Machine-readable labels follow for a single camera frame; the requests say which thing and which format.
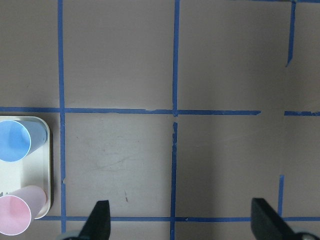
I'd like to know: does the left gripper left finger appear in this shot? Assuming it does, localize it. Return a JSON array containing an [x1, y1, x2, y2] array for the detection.
[[77, 200, 111, 240]]

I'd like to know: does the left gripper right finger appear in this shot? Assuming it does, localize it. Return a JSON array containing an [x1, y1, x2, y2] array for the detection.
[[250, 198, 300, 240]]

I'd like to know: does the pink ikea cup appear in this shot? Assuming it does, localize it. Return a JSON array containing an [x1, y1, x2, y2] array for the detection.
[[0, 185, 47, 236]]

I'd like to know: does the cream serving tray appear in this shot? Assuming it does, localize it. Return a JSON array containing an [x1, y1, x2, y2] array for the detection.
[[0, 115, 54, 220]]

